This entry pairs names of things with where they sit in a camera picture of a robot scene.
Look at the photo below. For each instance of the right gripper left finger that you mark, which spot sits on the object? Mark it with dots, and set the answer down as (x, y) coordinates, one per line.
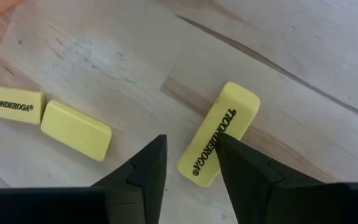
(148, 186)

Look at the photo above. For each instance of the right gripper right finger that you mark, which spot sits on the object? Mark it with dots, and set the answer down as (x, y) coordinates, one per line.
(253, 186)

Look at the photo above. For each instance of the yellow rectangular eraser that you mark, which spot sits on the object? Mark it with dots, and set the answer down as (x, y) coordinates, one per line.
(228, 102)
(76, 130)
(14, 104)

